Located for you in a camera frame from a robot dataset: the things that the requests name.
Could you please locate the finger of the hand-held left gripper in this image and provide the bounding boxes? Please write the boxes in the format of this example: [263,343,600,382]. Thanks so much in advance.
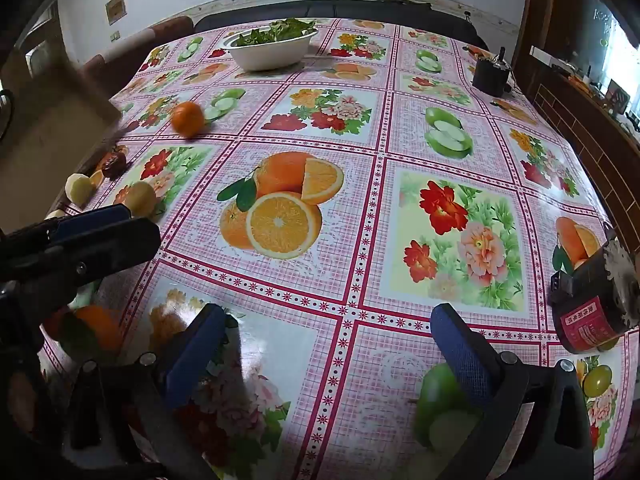
[0,205,133,243]
[0,216,162,291]

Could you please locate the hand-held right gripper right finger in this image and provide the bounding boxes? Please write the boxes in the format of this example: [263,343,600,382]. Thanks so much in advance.
[430,302,596,480]

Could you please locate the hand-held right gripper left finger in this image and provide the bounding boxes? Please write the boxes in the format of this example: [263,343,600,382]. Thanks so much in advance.
[65,302,231,480]

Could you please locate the small yellow fruit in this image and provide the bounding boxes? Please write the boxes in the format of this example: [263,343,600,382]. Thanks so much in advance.
[124,181,158,218]

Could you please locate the dark plum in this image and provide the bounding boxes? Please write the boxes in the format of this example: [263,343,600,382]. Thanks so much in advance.
[101,151,128,180]

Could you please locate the orange with green leaf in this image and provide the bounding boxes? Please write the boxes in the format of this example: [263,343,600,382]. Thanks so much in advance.
[60,305,123,361]

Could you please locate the orange without leaf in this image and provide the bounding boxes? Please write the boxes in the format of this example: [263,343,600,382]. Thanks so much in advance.
[171,101,206,138]

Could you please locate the black can with red label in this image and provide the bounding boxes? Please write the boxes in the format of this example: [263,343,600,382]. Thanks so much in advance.
[547,237,640,356]

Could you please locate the fruit and flower print tablecloth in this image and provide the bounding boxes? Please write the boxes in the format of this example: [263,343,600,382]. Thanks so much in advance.
[37,17,636,480]

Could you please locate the brown armchair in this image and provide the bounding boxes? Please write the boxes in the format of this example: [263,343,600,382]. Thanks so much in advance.
[80,16,195,106]

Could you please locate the white bowl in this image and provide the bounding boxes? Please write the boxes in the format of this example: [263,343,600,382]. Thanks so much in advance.
[227,27,319,72]

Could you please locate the dark wooden cabinet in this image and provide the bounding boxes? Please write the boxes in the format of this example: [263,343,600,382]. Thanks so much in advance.
[515,0,640,221]

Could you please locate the green leafy vegetables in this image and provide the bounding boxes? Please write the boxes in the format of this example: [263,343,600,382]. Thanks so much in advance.
[235,17,317,47]

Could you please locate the black leather sofa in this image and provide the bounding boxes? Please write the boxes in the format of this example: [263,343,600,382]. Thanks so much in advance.
[194,0,488,51]

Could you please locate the small black device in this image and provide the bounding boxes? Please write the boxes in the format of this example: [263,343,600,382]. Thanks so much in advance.
[472,47,513,97]

